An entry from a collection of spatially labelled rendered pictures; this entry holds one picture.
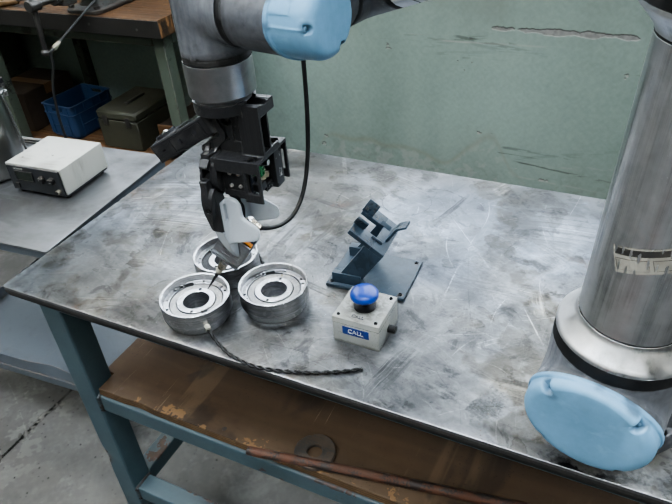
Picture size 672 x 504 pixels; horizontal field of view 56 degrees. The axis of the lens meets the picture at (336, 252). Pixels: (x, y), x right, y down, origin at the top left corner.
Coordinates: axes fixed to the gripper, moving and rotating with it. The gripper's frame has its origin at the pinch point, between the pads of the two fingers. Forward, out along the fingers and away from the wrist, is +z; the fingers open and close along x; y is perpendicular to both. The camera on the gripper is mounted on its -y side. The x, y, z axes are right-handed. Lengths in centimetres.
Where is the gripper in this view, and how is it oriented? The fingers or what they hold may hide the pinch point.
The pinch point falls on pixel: (237, 239)
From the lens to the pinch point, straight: 84.2
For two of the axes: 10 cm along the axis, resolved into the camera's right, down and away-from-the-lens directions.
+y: 9.2, 1.7, -3.5
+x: 3.8, -5.6, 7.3
